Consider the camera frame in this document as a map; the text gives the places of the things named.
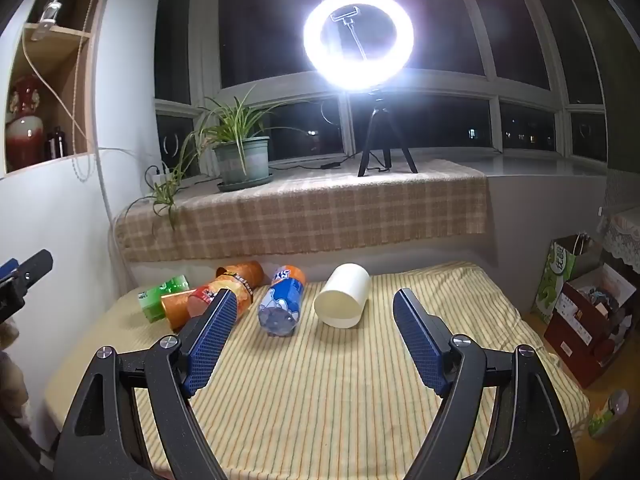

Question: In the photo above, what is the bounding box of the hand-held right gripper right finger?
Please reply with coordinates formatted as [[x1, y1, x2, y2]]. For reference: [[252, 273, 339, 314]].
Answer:
[[392, 288, 581, 480]]

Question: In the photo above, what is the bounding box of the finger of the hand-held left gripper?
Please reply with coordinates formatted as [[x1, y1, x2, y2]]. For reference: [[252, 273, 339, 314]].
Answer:
[[0, 249, 54, 322]]

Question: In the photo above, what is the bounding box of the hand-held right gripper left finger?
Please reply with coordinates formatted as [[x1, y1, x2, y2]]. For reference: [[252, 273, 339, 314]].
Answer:
[[59, 288, 238, 480]]

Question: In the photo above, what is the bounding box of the white cup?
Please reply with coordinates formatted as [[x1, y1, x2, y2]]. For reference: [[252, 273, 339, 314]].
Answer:
[[314, 262, 371, 330]]

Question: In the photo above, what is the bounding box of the orange snack canister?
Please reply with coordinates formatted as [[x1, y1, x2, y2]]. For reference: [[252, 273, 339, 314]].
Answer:
[[160, 282, 256, 333]]

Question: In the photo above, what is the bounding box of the blue orange soda bottle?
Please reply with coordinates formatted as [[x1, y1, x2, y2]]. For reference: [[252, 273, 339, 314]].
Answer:
[[257, 265, 307, 338]]

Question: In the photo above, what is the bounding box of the striped yellow blanket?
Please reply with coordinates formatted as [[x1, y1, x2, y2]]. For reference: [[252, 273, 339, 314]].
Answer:
[[44, 260, 591, 480]]

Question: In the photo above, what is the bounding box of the dark small bottle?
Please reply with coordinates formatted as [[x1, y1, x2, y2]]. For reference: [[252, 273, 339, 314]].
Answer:
[[46, 126, 67, 161]]

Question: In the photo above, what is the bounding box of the red ceramic vase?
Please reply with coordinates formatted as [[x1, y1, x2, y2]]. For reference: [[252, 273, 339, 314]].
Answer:
[[5, 75, 47, 172]]

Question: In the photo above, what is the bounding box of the green white shopping bag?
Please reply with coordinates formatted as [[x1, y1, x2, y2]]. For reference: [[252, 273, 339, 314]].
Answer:
[[533, 233, 601, 325]]

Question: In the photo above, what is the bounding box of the checkered cloth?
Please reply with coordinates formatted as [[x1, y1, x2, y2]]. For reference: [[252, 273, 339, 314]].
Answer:
[[113, 158, 489, 263]]

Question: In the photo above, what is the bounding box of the red cardboard box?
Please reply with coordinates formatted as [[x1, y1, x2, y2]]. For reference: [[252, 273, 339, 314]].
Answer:
[[543, 263, 638, 390]]

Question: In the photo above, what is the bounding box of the white power strip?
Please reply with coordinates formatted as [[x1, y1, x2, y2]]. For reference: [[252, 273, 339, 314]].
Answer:
[[145, 163, 184, 193]]

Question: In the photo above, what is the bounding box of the potted spider plant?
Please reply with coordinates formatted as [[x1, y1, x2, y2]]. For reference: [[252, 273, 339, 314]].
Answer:
[[125, 85, 301, 231]]

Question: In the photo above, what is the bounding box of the green snack packet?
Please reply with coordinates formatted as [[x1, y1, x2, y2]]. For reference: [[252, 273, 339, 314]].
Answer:
[[587, 389, 631, 439]]

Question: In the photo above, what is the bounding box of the black tripod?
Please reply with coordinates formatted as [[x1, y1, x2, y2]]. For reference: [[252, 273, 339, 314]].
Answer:
[[357, 91, 419, 178]]

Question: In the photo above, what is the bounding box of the wooden shelf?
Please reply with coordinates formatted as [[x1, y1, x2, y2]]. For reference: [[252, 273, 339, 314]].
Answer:
[[0, 0, 114, 177]]

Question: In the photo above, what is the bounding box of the lace curtain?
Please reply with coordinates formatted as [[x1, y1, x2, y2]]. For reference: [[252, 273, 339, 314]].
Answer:
[[598, 169, 640, 276]]

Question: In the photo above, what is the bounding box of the white charging cable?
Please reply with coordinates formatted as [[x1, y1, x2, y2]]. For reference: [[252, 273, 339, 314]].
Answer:
[[22, 0, 132, 261]]

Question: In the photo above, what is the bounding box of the ring light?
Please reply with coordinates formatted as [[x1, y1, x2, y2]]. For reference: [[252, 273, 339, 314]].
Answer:
[[303, 0, 415, 94]]

